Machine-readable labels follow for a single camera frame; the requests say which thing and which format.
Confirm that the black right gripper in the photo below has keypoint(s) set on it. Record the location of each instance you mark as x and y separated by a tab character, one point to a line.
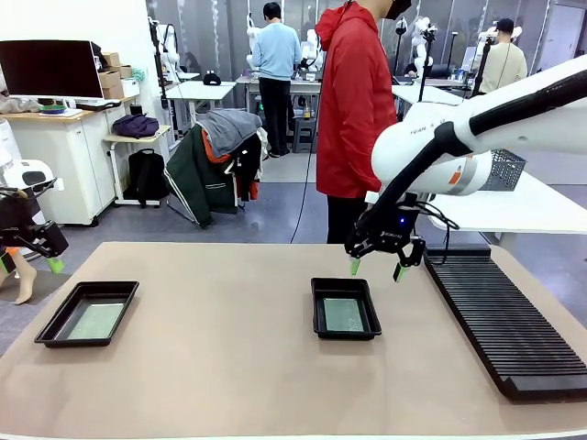
392	236

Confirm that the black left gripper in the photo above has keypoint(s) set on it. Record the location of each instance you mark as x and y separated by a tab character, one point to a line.
16	215

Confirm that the black ESD tray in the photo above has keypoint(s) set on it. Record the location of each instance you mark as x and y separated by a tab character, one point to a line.
55	332
321	289

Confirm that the mannequin leg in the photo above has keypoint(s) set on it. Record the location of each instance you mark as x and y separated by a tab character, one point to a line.
25	279

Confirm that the white cabinet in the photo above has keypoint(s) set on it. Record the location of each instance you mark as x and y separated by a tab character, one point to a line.
69	169

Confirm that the white cylindrical air purifier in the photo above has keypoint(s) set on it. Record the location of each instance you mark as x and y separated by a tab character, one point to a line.
8	137

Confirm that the black slotted board rack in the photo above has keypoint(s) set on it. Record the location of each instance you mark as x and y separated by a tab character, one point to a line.
504	321

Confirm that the black backpack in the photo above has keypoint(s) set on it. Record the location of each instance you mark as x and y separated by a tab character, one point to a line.
147	174

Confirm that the grey plastic stool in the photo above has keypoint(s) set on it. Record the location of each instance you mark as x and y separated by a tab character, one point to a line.
303	135

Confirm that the grey mesh basket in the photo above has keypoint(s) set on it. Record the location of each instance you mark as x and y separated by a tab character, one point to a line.
506	169

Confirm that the white side table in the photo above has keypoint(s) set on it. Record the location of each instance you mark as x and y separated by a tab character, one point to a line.
527	211

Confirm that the green bowl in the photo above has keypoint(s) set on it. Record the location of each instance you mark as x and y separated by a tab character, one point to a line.
53	109

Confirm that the person in red jacket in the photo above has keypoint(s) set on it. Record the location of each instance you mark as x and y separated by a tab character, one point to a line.
353	101

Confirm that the small wheeled table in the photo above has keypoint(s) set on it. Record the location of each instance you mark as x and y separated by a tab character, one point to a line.
137	137

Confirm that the white background table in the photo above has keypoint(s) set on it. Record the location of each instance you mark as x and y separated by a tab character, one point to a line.
426	94

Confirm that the black keyboard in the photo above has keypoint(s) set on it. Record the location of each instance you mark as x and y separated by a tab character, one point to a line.
98	105

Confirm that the purple bag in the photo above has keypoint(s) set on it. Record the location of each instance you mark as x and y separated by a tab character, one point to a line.
135	126

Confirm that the dark green jacket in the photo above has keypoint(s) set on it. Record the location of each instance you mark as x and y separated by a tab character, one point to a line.
192	179

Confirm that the grey workbench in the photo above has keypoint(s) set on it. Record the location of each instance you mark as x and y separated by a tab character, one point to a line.
307	87

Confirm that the black computer monitor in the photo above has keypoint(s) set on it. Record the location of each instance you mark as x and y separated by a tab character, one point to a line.
50	69

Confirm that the brown cardboard box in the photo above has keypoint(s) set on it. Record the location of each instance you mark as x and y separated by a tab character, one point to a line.
109	79
125	71
111	59

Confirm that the white storage box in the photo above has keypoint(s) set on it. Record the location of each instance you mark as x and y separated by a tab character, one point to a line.
130	88

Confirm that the grey hooded jacket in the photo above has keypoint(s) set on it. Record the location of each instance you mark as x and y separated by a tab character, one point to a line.
229	130

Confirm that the person in beige shirt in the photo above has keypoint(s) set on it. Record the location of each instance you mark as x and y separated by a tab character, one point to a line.
504	64

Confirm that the person in blue sweater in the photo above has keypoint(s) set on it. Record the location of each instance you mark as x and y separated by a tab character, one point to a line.
275	50

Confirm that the white desk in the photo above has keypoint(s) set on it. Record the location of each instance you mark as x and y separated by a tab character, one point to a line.
202	89

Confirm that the black cap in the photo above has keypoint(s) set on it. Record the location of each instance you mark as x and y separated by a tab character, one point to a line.
212	80

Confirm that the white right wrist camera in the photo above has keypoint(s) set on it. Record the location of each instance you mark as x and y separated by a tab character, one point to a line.
372	198

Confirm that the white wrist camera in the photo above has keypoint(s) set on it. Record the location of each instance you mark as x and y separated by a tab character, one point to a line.
56	184
372	198

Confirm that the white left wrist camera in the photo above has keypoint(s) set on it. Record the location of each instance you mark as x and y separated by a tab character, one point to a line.
56	184

